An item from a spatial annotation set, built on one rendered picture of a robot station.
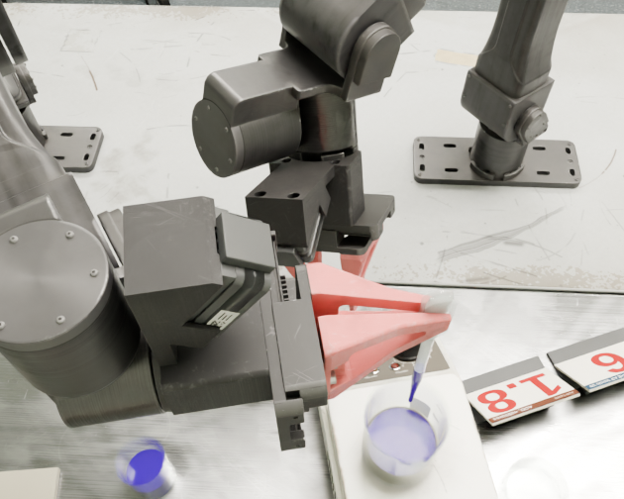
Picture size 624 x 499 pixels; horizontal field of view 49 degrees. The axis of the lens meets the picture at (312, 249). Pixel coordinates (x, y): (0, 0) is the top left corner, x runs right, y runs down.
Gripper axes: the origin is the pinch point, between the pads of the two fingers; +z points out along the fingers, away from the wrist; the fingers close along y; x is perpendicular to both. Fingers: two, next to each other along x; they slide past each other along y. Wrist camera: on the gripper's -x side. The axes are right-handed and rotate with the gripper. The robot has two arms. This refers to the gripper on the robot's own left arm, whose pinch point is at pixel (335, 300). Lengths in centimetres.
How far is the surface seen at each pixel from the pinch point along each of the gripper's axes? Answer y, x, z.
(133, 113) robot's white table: -36.2, 26.3, -9.3
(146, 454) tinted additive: -15.6, -11.0, 11.9
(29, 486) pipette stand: -25.8, -15.5, 14.0
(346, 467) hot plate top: 3.6, -10.4, 9.4
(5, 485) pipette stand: -28.0, -16.2, 13.9
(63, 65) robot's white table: -49, 31, -15
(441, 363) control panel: 9.1, 2.3, 7.2
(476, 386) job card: 11.9, 6.4, 12.3
